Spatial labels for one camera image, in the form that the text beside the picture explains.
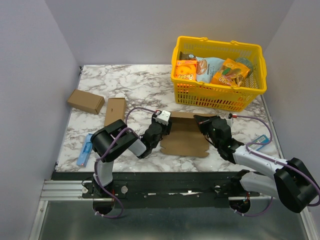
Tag cardboard box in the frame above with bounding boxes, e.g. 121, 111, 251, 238
160, 111, 210, 158
67, 89, 105, 115
104, 98, 127, 127

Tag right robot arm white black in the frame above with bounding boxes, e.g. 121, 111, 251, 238
193, 113, 320, 213

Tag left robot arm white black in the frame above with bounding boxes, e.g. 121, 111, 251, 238
90, 114, 172, 198

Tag blue box right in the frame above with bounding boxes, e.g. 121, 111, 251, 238
249, 134, 270, 151

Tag blue box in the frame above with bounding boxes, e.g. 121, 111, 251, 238
249, 134, 270, 151
76, 133, 93, 168

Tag folded cardboard box upright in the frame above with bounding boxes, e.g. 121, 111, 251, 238
104, 98, 127, 127

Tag orange Daddy snack box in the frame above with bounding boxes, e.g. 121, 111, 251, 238
175, 60, 197, 81

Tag blue box left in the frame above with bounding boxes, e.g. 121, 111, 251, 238
76, 133, 93, 168

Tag yellow plastic shopping basket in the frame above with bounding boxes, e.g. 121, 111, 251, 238
171, 36, 267, 112

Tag light blue snack bag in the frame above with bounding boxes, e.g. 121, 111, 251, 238
195, 56, 225, 84

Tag orange snack bag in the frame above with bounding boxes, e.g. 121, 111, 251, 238
210, 58, 250, 87

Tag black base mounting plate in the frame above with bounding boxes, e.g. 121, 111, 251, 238
51, 172, 259, 213

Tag dark brown snack packet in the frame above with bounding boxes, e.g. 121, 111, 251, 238
179, 51, 197, 61

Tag green scouring pad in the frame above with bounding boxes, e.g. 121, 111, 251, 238
234, 57, 254, 73

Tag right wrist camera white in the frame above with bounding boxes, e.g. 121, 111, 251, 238
226, 113, 234, 128

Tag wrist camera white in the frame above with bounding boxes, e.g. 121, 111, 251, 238
226, 113, 234, 128
155, 110, 171, 126

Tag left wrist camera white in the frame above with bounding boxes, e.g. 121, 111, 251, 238
155, 110, 171, 126

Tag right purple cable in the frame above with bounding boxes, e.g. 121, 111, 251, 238
229, 113, 320, 217

